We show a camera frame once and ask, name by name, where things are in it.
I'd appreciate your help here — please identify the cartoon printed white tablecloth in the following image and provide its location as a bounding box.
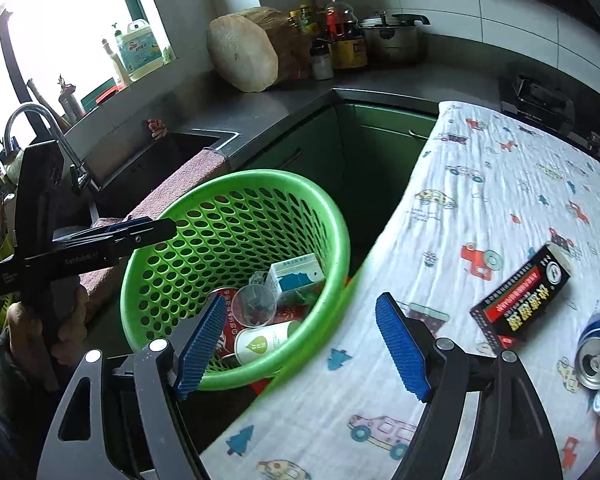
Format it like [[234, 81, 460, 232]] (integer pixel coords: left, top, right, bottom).
[[202, 101, 600, 479]]

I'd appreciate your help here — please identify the black kitchen sink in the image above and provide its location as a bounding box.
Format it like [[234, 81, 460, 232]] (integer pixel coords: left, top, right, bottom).
[[90, 129, 237, 221]]

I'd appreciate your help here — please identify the white paper cup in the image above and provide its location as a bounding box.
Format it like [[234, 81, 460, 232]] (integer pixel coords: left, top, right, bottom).
[[234, 320, 301, 365]]

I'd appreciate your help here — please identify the dark cooking oil bottle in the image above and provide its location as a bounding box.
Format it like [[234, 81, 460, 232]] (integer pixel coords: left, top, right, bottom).
[[325, 0, 367, 70]]

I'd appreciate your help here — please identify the red cartoon paper cup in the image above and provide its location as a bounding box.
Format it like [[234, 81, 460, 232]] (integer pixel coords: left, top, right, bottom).
[[211, 287, 244, 361]]

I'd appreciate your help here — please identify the pink dish towel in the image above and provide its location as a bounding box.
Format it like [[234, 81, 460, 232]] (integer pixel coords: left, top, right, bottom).
[[80, 148, 230, 320]]

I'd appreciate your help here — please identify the steel sink faucet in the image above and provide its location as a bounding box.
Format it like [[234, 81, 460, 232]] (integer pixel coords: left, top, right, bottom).
[[2, 102, 99, 195]]

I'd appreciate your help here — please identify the green perforated plastic basket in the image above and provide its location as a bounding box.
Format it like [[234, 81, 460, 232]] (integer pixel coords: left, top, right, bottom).
[[120, 169, 350, 391]]

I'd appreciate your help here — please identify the black gas stove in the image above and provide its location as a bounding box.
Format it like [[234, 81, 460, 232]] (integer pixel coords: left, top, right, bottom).
[[498, 75, 600, 162]]

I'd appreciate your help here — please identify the green base cabinet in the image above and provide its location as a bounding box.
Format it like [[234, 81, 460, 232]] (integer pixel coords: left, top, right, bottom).
[[245, 103, 437, 270]]

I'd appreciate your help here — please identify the dish detergent jug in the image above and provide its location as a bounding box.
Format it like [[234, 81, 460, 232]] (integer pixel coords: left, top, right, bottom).
[[114, 18, 163, 81]]

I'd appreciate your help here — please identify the person's left hand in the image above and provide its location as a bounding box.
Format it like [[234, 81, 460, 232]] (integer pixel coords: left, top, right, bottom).
[[7, 285, 87, 376]]

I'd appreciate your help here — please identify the small white seasoning jar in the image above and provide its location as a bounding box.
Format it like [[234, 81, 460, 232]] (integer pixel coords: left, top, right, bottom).
[[310, 41, 334, 80]]

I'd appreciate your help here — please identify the black red small box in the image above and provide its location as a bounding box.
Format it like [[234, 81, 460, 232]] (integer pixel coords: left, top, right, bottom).
[[470, 242, 571, 354]]

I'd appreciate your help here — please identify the clear plastic cup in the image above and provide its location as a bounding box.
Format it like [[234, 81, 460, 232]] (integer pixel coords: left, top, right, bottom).
[[230, 284, 276, 328]]

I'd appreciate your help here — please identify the round wooden chopping block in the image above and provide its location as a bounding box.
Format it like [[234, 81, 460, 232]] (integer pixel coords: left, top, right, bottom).
[[207, 6, 306, 93]]

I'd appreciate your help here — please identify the white milk carton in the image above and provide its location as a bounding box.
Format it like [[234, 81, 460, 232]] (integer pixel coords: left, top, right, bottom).
[[265, 252, 325, 297]]

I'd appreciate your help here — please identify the steel pressure cooker pot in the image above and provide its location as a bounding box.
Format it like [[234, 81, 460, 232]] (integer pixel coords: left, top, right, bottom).
[[360, 11, 431, 67]]

